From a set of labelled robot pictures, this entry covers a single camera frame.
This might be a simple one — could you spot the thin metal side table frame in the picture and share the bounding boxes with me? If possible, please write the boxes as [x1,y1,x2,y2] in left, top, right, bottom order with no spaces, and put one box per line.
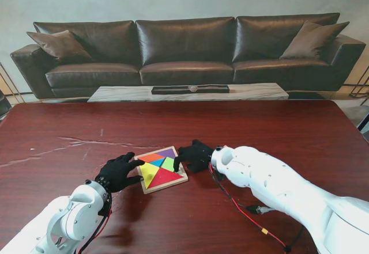
[342,63,369,107]
[0,62,25,105]

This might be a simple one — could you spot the red and black right arm cables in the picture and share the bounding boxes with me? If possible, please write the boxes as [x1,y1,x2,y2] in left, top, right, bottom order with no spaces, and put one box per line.
[209,163,305,254]

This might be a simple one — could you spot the black chair edge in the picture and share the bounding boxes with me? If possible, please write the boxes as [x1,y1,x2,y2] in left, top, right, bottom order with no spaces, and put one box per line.
[0,91,12,121]

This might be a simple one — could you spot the orange tangram parallelogram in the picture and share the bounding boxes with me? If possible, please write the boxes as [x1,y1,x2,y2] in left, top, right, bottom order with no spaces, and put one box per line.
[138,153,165,162]

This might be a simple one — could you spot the red and black arm cables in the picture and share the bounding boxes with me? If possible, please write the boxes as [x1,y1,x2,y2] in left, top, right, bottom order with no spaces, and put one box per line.
[209,163,305,254]
[77,193,113,254]

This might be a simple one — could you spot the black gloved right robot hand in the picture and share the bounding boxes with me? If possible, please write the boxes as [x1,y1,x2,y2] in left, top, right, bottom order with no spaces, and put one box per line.
[172,139,214,174]

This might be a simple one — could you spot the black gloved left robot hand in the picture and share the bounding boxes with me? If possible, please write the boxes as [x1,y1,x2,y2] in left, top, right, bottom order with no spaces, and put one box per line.
[95,151,146,194]

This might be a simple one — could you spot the purple tangram triangle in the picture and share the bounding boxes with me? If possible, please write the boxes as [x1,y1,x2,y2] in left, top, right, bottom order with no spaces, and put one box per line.
[157,149,177,160]

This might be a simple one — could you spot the long black decorative tray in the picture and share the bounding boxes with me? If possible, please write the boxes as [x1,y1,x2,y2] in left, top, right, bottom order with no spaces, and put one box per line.
[151,84,231,95]

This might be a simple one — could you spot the large red tangram triangle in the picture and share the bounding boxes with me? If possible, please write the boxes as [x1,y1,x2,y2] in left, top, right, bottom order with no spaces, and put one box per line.
[149,167,185,188]

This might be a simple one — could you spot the grey marble coffee table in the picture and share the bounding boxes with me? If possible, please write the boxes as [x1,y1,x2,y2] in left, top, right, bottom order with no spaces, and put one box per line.
[87,82,290,103]

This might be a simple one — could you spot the square wooden puzzle tray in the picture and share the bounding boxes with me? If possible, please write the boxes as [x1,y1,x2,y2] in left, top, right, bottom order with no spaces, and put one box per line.
[134,146,189,195]

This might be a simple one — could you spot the brown throw pillow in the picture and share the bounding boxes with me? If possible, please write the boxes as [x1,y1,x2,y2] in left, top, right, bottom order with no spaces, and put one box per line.
[279,20,351,60]
[26,30,93,65]

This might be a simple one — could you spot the red and black left arm cables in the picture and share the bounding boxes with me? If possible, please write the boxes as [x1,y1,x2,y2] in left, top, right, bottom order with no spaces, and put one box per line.
[77,193,113,254]

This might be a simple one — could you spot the dark brown leather sofa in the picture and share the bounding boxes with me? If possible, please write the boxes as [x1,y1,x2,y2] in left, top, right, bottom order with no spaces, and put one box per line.
[10,13,367,101]

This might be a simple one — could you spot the green tangram square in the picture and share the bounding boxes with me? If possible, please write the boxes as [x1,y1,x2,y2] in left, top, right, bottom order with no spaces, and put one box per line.
[160,157,177,173]

